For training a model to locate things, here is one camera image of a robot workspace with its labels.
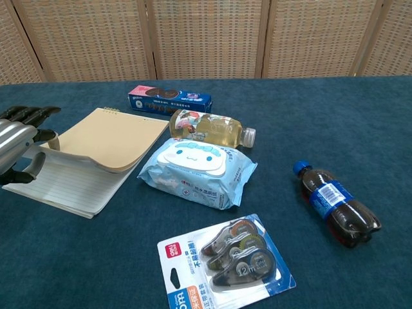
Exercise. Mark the woven bamboo folding screen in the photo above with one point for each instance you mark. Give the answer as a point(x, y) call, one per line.
point(206, 38)

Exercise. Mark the correction tape blister pack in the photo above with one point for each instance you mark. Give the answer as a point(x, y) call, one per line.
point(225, 267)

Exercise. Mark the teal carpet table cover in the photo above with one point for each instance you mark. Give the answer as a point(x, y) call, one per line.
point(322, 122)

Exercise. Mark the yellow tea plastic bottle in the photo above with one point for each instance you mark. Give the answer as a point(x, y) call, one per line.
point(212, 128)

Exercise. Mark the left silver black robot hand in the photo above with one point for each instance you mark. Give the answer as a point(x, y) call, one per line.
point(13, 138)

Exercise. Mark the blue Oreo cookie box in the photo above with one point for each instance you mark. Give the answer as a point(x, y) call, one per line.
point(170, 99)

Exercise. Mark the light blue wet wipes pack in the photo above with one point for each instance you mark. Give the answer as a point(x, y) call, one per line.
point(193, 170)

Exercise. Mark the kraft cover lined notebook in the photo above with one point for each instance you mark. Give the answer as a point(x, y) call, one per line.
point(112, 138)

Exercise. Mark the small cola bottle blue cap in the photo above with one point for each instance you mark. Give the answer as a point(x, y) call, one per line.
point(338, 202)

